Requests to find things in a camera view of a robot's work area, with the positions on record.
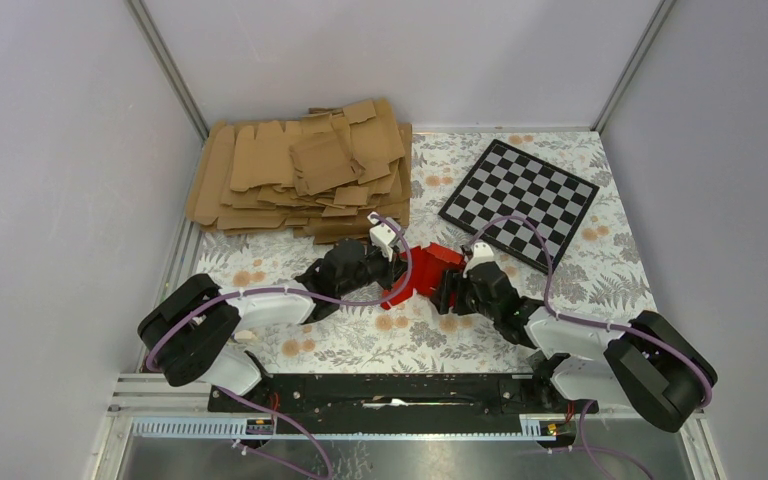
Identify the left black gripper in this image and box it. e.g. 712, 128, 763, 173
338, 241, 413, 298

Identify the red paper box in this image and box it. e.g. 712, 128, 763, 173
380, 242, 465, 310

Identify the stack of brown cardboard blanks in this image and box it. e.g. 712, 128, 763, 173
185, 98, 413, 244

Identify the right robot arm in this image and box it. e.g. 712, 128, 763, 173
431, 262, 718, 432

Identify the black white checkerboard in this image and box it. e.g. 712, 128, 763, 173
439, 140, 599, 273

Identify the small yellow white object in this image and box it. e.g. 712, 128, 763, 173
233, 330, 257, 343

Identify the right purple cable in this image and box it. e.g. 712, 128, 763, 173
463, 214, 719, 480

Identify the purple cable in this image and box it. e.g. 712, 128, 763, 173
463, 214, 719, 480
144, 211, 414, 480

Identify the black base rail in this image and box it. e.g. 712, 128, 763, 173
208, 373, 585, 440

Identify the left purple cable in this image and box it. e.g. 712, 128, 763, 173
144, 211, 414, 480

